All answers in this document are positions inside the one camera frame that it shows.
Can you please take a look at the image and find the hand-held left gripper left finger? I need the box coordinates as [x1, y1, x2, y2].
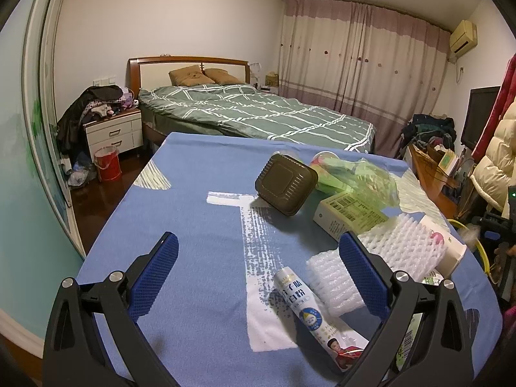
[42, 232, 180, 387]

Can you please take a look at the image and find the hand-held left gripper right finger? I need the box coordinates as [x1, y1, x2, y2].
[338, 232, 475, 387]

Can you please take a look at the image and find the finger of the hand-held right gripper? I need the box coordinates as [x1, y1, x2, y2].
[471, 215, 509, 247]

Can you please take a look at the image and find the yellow rimmed trash bin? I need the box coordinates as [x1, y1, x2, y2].
[451, 218, 490, 279]

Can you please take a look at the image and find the white cardboard box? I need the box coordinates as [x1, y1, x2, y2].
[313, 191, 390, 243]

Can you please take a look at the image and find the cream down jacket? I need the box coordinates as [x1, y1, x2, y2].
[470, 101, 516, 214]

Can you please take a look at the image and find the small white foam net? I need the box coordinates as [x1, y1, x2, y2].
[305, 250, 382, 317]

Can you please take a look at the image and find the white pink bottle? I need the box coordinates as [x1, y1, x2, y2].
[419, 215, 468, 275]

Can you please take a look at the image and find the large white foam net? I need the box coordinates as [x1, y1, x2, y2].
[357, 213, 446, 273]

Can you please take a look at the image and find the white printed drink bottle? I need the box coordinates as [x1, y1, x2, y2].
[273, 268, 323, 331]

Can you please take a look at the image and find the wooden desk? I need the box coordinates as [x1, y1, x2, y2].
[409, 143, 460, 218]

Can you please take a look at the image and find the green white box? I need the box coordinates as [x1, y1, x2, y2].
[437, 149, 458, 174]

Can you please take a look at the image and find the green white packet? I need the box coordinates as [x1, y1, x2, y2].
[393, 312, 424, 373]

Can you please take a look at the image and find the blue printed tablecloth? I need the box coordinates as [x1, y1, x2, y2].
[74, 131, 504, 387]

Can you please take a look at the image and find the black television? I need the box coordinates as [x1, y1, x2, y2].
[461, 86, 501, 152]

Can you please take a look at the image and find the green plastic bag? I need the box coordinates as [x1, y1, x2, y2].
[312, 154, 400, 210]

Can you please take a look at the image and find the red garment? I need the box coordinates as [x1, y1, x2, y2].
[471, 52, 516, 162]

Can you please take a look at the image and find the dark teal clothes pile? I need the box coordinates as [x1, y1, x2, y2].
[401, 113, 457, 150]

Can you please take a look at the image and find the red bucket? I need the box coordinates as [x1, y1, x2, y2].
[94, 147, 122, 182]

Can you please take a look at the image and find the dark olive plastic container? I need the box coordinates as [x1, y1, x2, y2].
[255, 153, 319, 216]

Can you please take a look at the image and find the plastic bags heap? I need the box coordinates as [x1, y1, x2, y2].
[64, 152, 97, 188]

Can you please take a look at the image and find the white nightstand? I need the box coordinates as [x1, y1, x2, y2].
[83, 109, 144, 158]

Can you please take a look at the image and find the beige air conditioner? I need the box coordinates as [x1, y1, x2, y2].
[449, 20, 477, 54]

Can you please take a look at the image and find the wardrobe sliding door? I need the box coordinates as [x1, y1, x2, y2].
[22, 0, 87, 259]

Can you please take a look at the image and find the green checked duvet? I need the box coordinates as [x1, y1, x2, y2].
[138, 84, 377, 154]

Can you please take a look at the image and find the brown pillow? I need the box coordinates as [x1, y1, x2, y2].
[205, 68, 242, 85]
[168, 65, 206, 87]

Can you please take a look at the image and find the pink striped curtain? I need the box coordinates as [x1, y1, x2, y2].
[278, 0, 451, 135]

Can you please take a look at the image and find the wooden bed headboard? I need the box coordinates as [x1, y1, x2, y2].
[128, 56, 250, 101]

